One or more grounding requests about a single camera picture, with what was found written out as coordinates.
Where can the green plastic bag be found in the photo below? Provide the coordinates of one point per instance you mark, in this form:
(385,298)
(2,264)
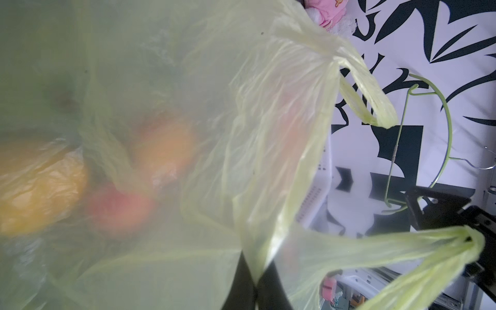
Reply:
(258,82)

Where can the white plastic basket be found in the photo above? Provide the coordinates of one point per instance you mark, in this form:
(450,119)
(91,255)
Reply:
(319,189)

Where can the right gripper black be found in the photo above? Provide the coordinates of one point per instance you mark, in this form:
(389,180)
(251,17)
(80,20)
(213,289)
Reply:
(447,213)

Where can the orange peach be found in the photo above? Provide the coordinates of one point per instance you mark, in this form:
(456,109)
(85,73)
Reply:
(163,151)

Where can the red peach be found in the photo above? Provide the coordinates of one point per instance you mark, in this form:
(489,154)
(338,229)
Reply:
(119,213)

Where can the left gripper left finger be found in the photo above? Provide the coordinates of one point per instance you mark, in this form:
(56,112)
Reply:
(243,293)

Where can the green hoop hanger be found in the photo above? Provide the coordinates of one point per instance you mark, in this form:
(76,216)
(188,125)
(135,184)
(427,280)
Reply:
(428,173)

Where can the yellow fruit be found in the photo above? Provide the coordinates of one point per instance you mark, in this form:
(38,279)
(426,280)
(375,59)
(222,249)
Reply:
(41,183)

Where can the white plush bunny pink shirt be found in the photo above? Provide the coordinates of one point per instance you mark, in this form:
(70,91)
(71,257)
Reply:
(332,16)

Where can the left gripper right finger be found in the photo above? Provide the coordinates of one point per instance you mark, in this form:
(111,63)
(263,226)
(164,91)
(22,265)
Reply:
(271,294)

